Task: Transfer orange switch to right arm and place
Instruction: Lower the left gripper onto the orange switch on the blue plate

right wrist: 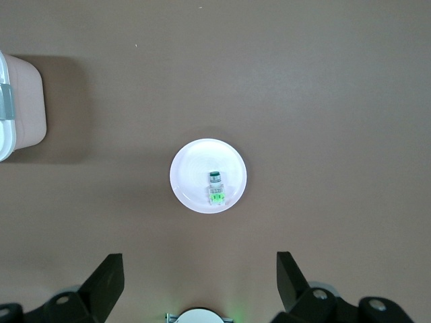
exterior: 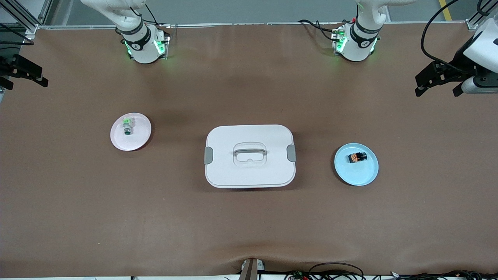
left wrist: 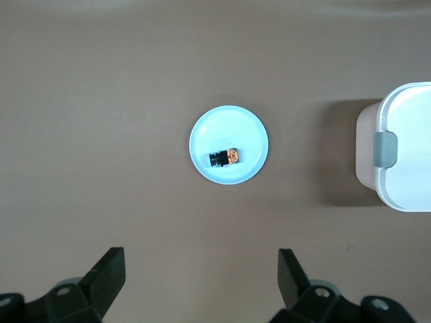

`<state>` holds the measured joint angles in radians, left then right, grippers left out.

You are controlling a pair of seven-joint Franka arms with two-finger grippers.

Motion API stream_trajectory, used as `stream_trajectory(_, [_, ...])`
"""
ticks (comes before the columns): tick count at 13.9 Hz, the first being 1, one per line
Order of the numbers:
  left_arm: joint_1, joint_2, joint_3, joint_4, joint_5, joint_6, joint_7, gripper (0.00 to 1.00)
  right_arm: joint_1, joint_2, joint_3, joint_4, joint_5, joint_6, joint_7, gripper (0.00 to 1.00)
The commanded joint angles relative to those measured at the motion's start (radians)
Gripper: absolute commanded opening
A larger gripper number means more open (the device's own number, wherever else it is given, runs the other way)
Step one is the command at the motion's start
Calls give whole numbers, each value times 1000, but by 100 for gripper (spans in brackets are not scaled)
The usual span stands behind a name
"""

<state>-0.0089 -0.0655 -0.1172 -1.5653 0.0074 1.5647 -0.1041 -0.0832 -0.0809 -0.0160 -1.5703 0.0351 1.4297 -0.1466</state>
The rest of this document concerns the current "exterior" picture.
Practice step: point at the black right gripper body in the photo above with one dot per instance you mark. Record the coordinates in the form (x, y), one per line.
(8, 66)

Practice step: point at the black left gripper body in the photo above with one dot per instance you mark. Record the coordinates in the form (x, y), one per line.
(460, 59)

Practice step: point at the orange and black switch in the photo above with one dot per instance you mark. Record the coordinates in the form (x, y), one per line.
(357, 157)

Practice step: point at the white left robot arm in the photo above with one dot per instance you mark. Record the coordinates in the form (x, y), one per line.
(362, 42)

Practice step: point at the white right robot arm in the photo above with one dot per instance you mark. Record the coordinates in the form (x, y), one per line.
(142, 50)

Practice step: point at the yellow floor tape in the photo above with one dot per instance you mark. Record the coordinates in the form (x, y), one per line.
(446, 9)

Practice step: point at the pink round plate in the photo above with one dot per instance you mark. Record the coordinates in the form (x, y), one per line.
(130, 132)

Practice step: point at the light blue round plate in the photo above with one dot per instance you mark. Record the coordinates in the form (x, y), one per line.
(356, 164)

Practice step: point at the white lidded box grey latches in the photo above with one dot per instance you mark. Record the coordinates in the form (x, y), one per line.
(249, 156)

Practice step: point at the brown table mat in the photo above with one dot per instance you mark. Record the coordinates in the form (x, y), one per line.
(249, 225)

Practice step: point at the aluminium frame profile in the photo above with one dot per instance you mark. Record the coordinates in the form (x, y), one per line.
(480, 15)
(23, 15)

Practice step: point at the green and grey switch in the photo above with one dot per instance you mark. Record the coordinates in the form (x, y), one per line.
(128, 125)

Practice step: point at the metal table edge bracket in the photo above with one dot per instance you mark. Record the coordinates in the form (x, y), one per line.
(251, 269)

